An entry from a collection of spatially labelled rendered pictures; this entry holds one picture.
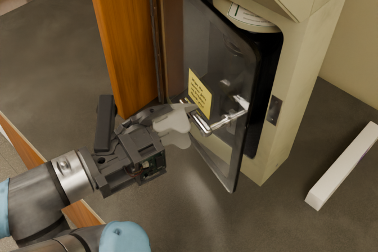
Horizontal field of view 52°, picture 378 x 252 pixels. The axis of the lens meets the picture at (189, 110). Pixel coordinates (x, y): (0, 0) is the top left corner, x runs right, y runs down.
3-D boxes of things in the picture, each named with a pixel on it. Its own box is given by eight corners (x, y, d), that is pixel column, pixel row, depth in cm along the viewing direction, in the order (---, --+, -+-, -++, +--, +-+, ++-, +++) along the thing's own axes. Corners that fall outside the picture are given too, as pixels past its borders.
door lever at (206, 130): (201, 95, 72) (202, 86, 70) (231, 130, 67) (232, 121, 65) (176, 107, 71) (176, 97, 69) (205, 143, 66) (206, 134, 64)
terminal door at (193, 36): (163, 102, 98) (152, -50, 67) (234, 195, 81) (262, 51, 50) (161, 103, 97) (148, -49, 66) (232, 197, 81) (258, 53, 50)
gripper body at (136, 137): (170, 171, 65) (104, 205, 61) (147, 135, 70) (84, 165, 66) (169, 145, 59) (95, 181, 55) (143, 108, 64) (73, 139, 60)
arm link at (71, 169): (59, 176, 64) (45, 148, 58) (85, 163, 66) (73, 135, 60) (75, 212, 60) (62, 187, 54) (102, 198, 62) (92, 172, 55)
